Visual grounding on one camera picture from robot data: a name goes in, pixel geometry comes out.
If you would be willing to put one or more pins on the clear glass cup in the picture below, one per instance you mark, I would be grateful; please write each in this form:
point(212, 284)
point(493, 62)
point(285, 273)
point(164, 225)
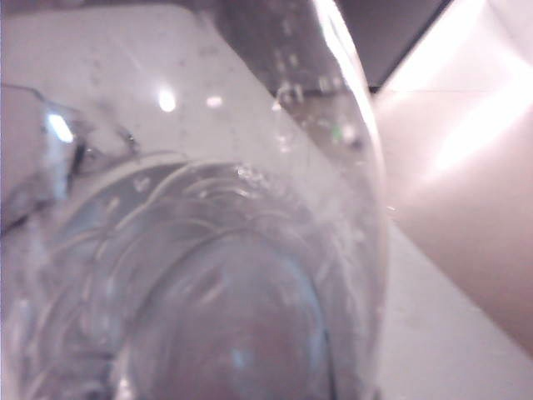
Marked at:
point(216, 258)

